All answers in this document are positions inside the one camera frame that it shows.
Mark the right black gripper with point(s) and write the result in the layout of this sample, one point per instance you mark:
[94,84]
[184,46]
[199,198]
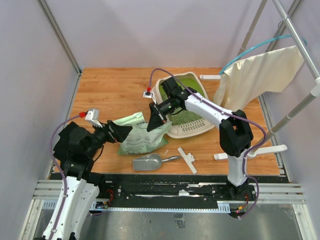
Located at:
[156,119]

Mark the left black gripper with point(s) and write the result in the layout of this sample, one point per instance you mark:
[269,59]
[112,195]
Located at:
[119,132]

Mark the green cat litter bag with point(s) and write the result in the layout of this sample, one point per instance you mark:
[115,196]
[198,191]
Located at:
[139,140]

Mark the metal litter scoop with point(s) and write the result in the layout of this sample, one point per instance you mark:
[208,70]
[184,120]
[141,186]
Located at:
[151,162]

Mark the white plastic bag clip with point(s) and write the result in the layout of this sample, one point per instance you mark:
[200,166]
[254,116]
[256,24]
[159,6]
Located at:
[189,159]

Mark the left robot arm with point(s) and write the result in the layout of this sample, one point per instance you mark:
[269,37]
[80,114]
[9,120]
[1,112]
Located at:
[75,199]

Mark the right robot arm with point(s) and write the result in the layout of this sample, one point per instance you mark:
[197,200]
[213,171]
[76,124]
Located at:
[235,134]

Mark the beige green litter box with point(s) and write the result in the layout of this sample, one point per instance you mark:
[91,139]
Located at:
[185,124]

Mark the cream fabric bag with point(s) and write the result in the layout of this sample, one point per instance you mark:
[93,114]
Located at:
[248,78]

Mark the white metal drying rack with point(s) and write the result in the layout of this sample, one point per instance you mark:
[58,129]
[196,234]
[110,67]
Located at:
[301,45]

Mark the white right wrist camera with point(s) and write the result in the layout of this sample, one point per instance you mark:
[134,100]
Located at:
[149,95]

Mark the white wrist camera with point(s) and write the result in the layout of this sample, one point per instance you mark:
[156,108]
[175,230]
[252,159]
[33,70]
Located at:
[92,116]
[149,95]

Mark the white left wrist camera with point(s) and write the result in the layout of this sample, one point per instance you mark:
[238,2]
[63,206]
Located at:
[92,116]

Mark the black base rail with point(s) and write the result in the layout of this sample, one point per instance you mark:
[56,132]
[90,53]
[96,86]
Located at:
[173,191]

